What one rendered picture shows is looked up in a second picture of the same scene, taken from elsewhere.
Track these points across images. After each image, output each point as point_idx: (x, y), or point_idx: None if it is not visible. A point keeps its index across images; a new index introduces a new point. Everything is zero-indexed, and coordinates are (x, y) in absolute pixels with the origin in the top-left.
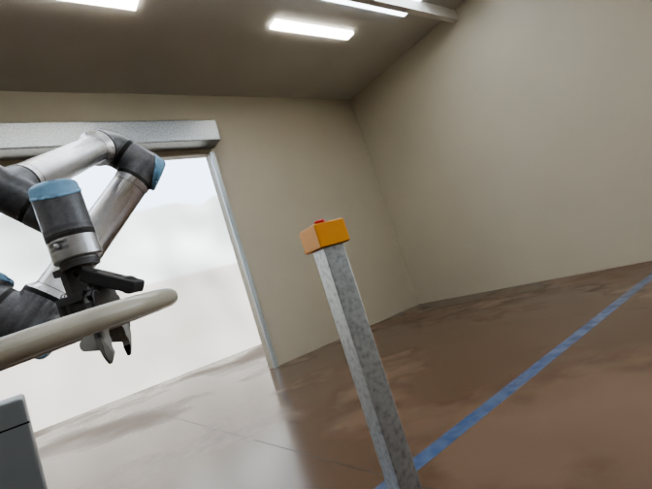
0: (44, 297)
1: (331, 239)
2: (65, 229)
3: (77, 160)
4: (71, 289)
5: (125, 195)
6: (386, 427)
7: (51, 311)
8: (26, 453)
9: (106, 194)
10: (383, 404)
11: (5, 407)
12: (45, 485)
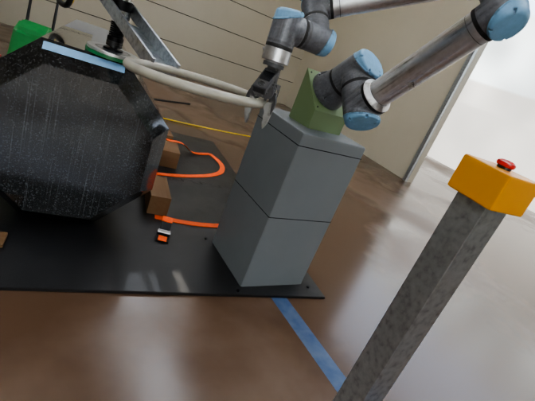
0: (361, 91)
1: (466, 186)
2: (267, 40)
3: None
4: None
5: (451, 36)
6: (349, 385)
7: (358, 103)
8: (290, 157)
9: (444, 30)
10: (363, 372)
11: (298, 131)
12: (287, 177)
